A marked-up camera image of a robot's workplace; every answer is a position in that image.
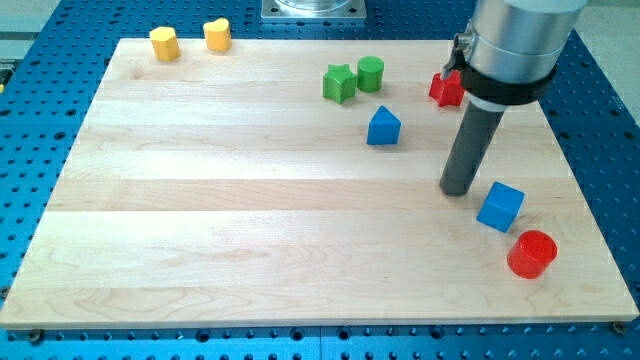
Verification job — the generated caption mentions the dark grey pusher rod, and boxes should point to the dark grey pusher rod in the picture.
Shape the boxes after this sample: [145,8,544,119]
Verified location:
[440,102,506,196]

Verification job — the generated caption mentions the green cylinder block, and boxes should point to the green cylinder block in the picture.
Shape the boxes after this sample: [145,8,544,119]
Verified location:
[357,56,384,93]

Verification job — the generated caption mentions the light wooden board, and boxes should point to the light wooden board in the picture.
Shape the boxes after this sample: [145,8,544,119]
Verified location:
[1,39,638,329]

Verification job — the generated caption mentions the blue cube block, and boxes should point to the blue cube block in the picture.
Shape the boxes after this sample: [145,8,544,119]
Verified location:
[476,182,525,233]

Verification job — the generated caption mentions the blue perforated metal plate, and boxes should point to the blue perforated metal plate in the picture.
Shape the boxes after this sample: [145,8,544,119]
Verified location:
[1,0,639,359]

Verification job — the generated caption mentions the green star block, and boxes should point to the green star block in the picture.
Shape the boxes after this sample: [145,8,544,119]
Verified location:
[322,64,357,104]

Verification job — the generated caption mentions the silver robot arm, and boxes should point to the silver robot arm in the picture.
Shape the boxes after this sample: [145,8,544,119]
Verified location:
[441,0,587,111]

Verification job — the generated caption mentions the blue triangle block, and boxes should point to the blue triangle block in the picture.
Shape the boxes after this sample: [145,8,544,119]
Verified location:
[366,106,402,145]

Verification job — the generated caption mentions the red star block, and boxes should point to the red star block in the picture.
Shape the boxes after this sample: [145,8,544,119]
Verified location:
[428,70,465,107]

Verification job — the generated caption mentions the yellow heart block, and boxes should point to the yellow heart block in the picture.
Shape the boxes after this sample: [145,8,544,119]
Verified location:
[203,17,232,52]

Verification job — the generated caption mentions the yellow hexagon block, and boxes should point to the yellow hexagon block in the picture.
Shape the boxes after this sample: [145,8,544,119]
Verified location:
[149,26,181,62]

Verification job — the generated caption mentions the red cylinder block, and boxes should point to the red cylinder block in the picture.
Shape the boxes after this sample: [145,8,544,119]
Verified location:
[507,230,558,279]

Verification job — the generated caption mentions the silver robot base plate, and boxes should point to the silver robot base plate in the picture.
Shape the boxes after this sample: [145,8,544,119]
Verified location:
[261,0,366,21]

